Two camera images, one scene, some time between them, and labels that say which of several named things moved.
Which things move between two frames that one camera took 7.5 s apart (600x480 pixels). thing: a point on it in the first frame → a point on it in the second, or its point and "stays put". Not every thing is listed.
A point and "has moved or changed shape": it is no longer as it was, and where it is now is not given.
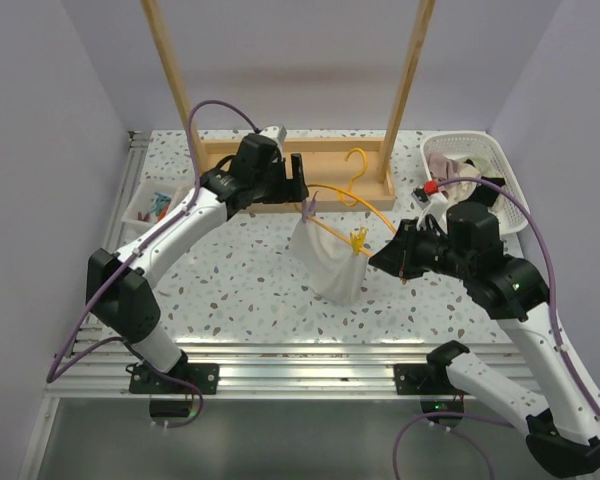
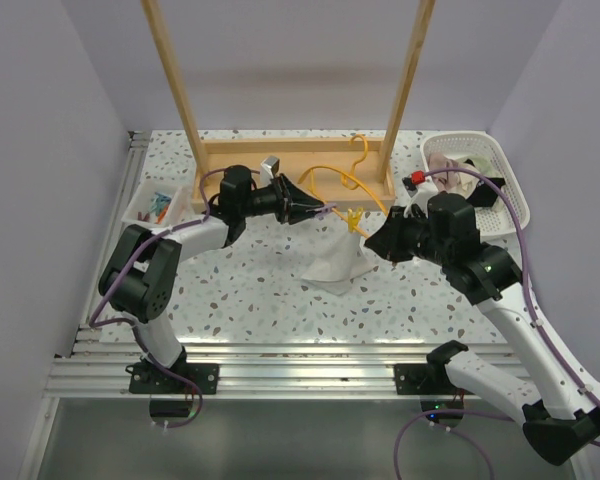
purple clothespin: (308, 208) has moved or changed shape
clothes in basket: (442, 167) stays put
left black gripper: (291, 190) → (292, 205)
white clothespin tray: (151, 200) stays put
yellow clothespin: (357, 239) → (353, 218)
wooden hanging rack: (333, 172) stays put
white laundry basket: (481, 145) stays put
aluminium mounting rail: (87, 364) stays put
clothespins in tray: (160, 207) stays put
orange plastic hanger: (347, 198) → (334, 209)
